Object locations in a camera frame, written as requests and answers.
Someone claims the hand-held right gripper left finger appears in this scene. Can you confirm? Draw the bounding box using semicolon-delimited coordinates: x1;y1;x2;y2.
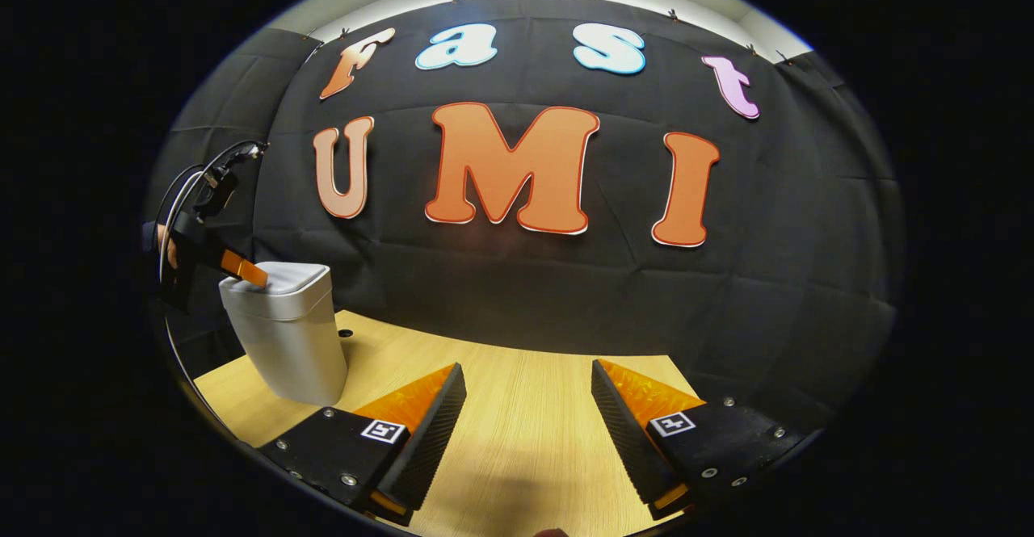
257;362;469;528

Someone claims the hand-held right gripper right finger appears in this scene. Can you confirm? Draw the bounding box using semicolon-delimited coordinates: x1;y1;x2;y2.
591;359;806;522

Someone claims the white desktop garbage bin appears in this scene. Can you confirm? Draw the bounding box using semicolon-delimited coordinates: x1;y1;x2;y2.
218;261;349;407

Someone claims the wooden desktop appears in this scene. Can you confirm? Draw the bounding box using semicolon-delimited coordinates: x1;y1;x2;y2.
194;309;704;537

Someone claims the black backdrop cloth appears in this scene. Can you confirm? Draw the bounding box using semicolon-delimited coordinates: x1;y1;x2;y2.
145;0;906;441

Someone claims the black camera cable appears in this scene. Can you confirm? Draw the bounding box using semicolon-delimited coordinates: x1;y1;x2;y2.
156;140;267;283

